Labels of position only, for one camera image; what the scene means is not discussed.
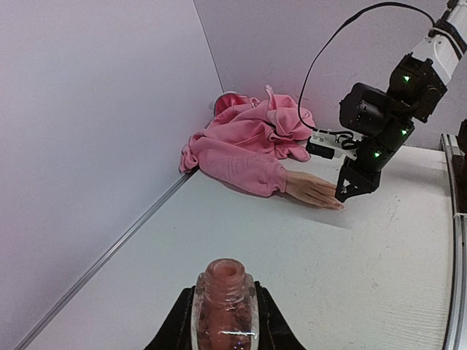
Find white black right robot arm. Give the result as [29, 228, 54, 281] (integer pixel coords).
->
[336, 1, 466, 202]

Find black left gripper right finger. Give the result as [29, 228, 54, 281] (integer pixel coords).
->
[255, 281, 305, 350]

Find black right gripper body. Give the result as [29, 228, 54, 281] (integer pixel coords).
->
[339, 82, 414, 193]

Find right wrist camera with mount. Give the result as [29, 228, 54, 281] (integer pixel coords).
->
[305, 129, 359, 160]

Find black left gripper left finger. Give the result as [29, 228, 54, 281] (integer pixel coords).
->
[144, 287, 195, 350]

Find pink zip hoodie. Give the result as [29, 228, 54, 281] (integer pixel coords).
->
[179, 85, 314, 197]

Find mannequin hand with long nails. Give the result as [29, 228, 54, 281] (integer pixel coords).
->
[285, 171, 344, 210]

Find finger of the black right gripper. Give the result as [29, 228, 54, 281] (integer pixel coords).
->
[335, 164, 365, 202]

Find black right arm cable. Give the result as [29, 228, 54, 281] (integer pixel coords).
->
[297, 1, 437, 132]

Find pink nail polish bottle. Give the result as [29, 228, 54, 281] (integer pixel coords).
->
[190, 259, 260, 350]

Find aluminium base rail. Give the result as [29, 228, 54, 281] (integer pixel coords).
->
[441, 120, 466, 349]

